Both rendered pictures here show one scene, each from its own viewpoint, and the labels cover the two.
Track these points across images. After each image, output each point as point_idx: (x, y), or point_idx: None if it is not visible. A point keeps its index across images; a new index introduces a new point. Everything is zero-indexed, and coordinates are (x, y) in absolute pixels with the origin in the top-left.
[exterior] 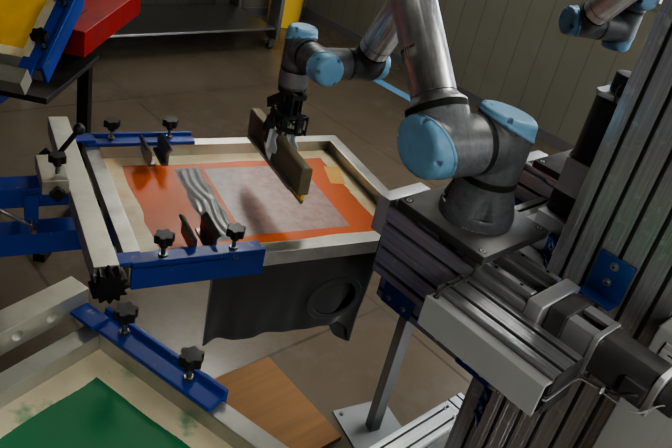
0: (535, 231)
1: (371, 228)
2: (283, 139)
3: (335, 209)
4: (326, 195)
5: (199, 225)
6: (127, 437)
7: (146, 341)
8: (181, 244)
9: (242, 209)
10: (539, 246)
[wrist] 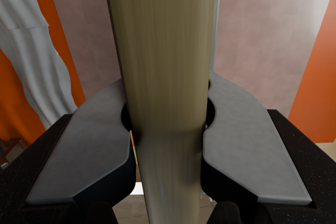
0: None
1: (315, 138)
2: (173, 173)
3: (297, 82)
4: (324, 25)
5: (22, 102)
6: None
7: None
8: (4, 137)
9: (101, 64)
10: None
